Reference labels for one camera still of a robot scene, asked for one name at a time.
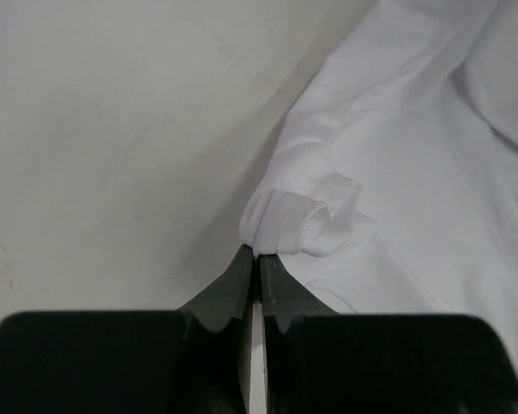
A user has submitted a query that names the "white t-shirt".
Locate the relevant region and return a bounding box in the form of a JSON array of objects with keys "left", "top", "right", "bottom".
[{"left": 239, "top": 1, "right": 518, "bottom": 345}]

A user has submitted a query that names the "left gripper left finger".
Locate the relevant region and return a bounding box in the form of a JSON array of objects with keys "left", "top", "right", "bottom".
[{"left": 0, "top": 246, "right": 254, "bottom": 413}]

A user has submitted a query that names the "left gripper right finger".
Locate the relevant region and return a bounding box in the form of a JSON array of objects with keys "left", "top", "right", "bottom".
[{"left": 258, "top": 255, "right": 518, "bottom": 413}]

